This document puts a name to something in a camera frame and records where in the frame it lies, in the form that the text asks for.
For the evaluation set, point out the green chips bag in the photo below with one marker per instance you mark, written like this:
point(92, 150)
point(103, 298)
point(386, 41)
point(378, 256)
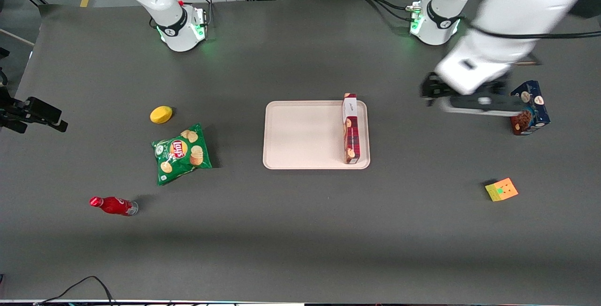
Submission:
point(181, 153)

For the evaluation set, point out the red plaid cookie box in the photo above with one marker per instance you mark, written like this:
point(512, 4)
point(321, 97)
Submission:
point(351, 132)

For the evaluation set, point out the orange yellow sticky notes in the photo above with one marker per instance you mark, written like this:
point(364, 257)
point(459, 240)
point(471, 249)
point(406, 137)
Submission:
point(501, 189)

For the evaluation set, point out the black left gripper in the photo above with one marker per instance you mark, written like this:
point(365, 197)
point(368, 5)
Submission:
point(432, 87)

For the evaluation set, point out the yellow lemon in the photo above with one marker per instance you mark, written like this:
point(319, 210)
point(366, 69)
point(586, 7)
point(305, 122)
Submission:
point(161, 114)

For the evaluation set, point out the red cola bottle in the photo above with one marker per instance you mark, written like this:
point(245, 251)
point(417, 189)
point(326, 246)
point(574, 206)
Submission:
point(112, 205)

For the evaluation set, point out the blue chocolate snack box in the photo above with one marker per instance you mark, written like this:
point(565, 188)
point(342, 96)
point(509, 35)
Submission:
point(535, 120)

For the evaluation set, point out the white plastic tray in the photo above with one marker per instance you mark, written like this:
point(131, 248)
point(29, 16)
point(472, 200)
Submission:
point(300, 134)

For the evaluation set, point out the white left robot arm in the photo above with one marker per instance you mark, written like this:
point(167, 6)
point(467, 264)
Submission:
point(507, 10)

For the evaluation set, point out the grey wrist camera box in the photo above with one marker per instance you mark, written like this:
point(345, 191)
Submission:
point(483, 104)

